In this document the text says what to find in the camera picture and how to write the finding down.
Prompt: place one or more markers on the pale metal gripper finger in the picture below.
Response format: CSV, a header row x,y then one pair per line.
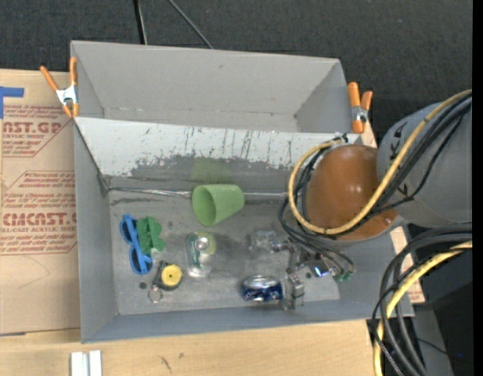
x,y
269,240
296,291

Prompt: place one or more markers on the crushed blue drink can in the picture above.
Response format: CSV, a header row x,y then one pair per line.
x,y
262,288

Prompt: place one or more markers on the green plastic cup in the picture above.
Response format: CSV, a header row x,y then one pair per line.
x,y
221,204

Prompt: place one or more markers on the clear plastic bottle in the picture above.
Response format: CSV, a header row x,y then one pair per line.
x,y
200,251

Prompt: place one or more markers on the yellow and black tape measure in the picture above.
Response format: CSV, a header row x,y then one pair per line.
x,y
171,276

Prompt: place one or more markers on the green toy block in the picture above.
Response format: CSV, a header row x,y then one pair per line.
x,y
150,235

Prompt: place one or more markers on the blue sunglasses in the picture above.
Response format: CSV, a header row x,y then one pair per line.
x,y
128,229

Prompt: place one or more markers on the grey metal bin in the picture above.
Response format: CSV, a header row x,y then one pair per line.
x,y
225,92

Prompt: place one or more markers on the brown cardboard board red print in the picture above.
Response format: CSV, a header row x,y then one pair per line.
x,y
37,194

